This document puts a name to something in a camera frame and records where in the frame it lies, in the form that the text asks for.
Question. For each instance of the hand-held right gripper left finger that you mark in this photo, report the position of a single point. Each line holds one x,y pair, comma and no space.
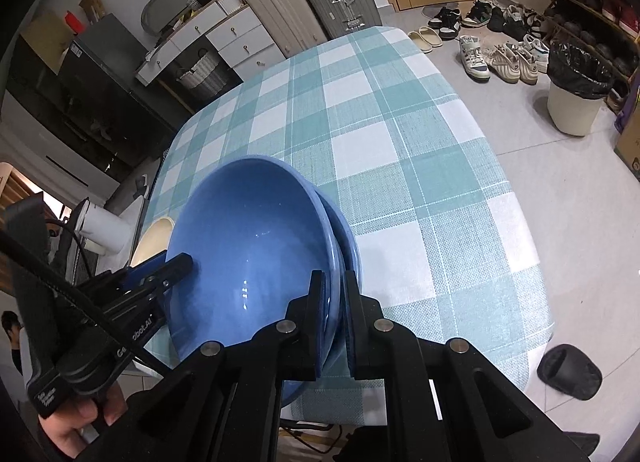
320,327

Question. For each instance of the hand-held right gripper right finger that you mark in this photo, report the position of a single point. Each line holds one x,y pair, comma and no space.
352,337

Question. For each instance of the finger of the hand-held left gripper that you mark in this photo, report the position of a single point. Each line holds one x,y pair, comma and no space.
165,274
145,267

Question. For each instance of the cream plate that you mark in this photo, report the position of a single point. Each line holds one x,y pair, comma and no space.
152,242

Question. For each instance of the light blue bowl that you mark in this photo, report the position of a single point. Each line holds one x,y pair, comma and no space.
350,247

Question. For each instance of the dark blue bowl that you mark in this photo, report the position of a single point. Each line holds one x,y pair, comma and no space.
250,252

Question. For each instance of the person's left hand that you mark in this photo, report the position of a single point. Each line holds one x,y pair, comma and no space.
80,422

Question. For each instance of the white bucket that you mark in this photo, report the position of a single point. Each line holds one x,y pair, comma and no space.
107,229

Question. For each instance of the black glass cabinet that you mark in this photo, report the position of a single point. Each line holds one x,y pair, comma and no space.
75,112

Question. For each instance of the teal checked tablecloth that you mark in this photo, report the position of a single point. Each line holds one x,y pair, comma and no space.
400,167

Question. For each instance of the woven laundry basket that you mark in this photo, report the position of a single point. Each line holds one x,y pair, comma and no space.
200,74

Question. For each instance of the dark grey mini fridge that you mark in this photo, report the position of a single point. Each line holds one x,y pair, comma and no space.
100,52

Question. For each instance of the black slipper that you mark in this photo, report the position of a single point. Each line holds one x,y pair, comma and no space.
580,444
570,372

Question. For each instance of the white dresser with drawers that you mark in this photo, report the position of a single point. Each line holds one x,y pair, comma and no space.
240,39

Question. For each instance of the plain cardboard box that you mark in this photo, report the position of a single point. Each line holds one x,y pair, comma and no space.
47,34

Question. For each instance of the beige suitcase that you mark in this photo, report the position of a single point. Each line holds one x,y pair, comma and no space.
280,12

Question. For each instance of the group of assorted shoes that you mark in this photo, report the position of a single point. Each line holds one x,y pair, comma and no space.
500,52

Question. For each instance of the cream trash bin black liner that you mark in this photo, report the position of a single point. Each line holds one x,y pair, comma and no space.
575,102

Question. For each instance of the printed cardboard box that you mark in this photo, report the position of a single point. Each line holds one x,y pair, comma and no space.
629,147

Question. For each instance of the purple bag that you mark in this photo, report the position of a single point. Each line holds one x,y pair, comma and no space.
631,102

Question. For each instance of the metal shoe rack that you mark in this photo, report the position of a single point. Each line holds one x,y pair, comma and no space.
595,2

